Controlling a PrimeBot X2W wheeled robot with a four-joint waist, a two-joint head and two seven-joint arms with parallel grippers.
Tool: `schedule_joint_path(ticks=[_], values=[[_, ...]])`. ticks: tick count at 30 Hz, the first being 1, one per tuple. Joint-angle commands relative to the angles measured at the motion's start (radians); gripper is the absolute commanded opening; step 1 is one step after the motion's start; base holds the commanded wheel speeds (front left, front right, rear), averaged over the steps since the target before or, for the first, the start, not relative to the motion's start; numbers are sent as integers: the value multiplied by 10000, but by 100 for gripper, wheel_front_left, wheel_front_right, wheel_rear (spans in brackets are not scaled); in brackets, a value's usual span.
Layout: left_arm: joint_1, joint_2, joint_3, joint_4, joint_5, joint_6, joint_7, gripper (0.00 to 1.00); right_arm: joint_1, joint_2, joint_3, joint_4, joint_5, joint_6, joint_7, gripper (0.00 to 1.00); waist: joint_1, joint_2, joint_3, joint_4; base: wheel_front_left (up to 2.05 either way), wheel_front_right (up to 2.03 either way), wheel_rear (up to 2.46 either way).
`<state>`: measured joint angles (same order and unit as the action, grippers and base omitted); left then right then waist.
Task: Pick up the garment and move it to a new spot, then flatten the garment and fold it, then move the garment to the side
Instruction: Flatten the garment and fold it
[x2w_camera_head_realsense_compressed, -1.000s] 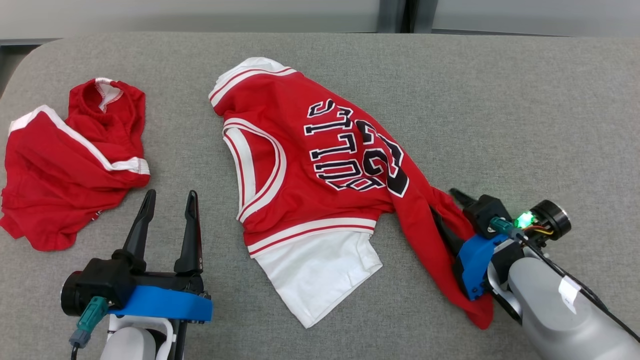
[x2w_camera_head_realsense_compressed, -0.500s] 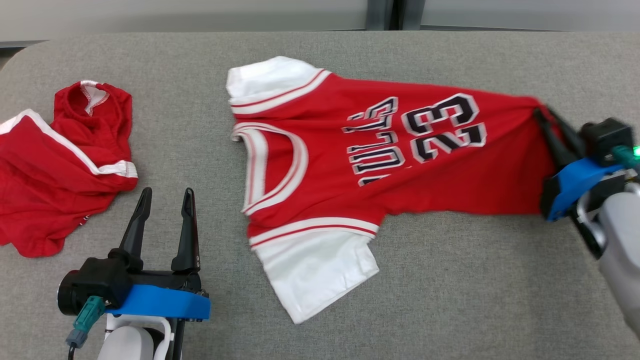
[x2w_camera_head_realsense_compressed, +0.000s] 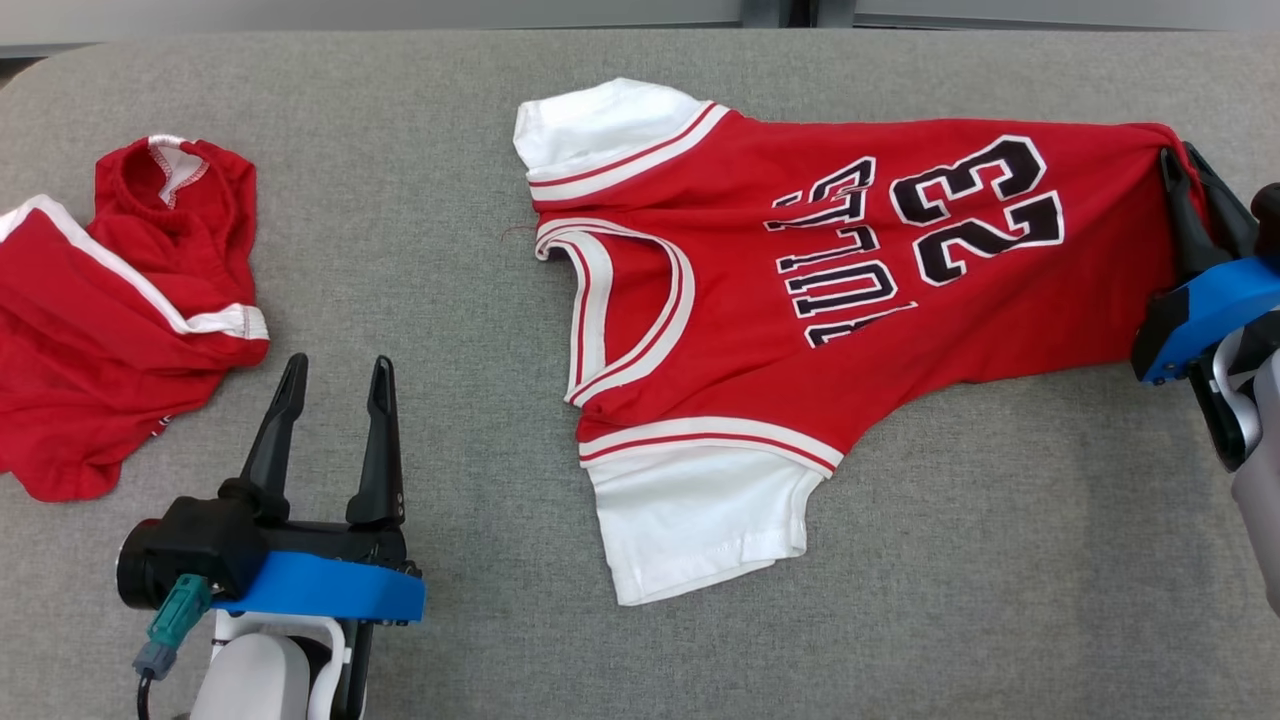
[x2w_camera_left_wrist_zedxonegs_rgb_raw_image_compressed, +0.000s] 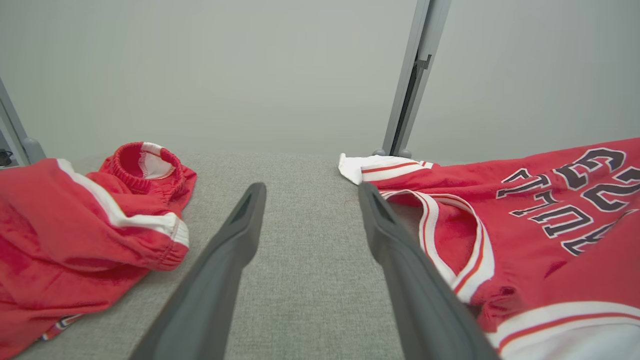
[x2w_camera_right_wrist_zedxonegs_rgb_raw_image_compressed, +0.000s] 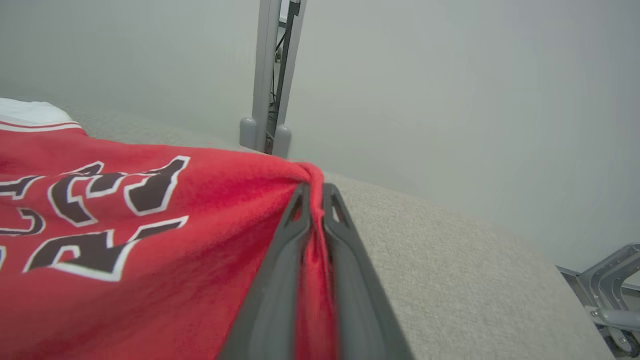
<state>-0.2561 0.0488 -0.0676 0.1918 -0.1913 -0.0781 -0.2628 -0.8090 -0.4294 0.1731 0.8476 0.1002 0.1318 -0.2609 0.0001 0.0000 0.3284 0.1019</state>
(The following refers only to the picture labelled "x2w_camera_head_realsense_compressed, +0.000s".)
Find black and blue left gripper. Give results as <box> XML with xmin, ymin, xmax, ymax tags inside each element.
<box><xmin>215</xmin><ymin>353</ymin><xmax>426</xmax><ymax>626</ymax></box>

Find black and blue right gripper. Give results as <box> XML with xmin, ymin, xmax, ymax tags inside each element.
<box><xmin>1132</xmin><ymin>143</ymin><xmax>1280</xmax><ymax>386</ymax></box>

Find red shorts with white trim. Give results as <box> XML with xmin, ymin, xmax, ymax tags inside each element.
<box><xmin>0</xmin><ymin>135</ymin><xmax>271</xmax><ymax>503</ymax></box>

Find red basketball jersey white sleeves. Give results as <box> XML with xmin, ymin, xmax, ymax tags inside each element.
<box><xmin>513</xmin><ymin>78</ymin><xmax>1211</xmax><ymax>607</ymax></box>

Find left camera cable teal plug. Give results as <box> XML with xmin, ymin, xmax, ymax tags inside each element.
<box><xmin>133</xmin><ymin>575</ymin><xmax>213</xmax><ymax>720</ymax></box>

